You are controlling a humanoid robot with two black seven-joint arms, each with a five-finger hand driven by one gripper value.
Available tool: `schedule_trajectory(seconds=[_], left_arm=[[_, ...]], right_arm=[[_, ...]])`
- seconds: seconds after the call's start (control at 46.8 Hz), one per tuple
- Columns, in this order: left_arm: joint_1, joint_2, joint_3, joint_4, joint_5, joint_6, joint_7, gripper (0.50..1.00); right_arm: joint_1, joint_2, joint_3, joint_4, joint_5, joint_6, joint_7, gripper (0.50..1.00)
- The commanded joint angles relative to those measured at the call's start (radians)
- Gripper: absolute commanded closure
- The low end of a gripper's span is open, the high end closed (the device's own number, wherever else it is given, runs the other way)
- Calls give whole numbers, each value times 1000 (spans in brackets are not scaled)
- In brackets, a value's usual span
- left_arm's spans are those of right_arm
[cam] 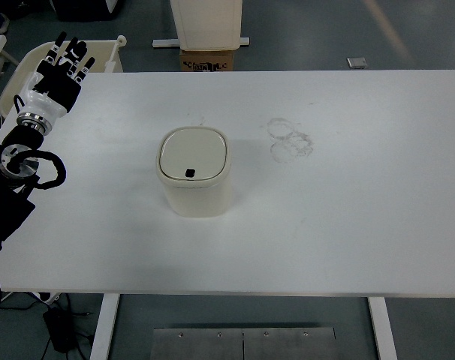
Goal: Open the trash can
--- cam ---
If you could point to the small grey floor object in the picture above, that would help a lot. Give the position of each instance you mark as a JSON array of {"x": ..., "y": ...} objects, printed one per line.
[{"x": 357, "y": 63}]

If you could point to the metal floor plate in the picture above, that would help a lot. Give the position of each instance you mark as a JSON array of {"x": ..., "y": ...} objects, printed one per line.
[{"x": 244, "y": 343}]

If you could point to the right white table leg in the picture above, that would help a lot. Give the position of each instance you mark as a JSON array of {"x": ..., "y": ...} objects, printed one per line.
[{"x": 382, "y": 328}]

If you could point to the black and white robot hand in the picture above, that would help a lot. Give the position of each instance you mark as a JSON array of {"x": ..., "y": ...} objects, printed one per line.
[{"x": 54, "y": 87}]

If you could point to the cream trash can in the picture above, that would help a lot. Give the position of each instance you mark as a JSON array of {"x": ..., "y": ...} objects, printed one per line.
[{"x": 193, "y": 165}]

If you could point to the black power adapter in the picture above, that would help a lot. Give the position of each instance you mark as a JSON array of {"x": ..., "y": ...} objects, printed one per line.
[{"x": 61, "y": 329}]

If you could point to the white metal base bar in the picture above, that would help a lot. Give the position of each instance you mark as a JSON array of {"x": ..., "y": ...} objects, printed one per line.
[{"x": 174, "y": 43}]

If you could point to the white table leg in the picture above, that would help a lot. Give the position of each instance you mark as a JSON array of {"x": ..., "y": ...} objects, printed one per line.
[
  {"x": 382, "y": 328},
  {"x": 105, "y": 327}
]

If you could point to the cardboard box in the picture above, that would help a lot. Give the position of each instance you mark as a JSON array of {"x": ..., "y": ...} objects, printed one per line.
[{"x": 206, "y": 61}]

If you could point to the large white bin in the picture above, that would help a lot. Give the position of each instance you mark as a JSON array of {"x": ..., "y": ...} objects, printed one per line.
[{"x": 208, "y": 25}]

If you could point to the left white table leg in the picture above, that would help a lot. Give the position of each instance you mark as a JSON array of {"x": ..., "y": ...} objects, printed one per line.
[{"x": 105, "y": 327}]

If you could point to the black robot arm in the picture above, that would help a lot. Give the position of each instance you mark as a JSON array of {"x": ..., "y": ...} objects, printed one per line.
[{"x": 15, "y": 207}]

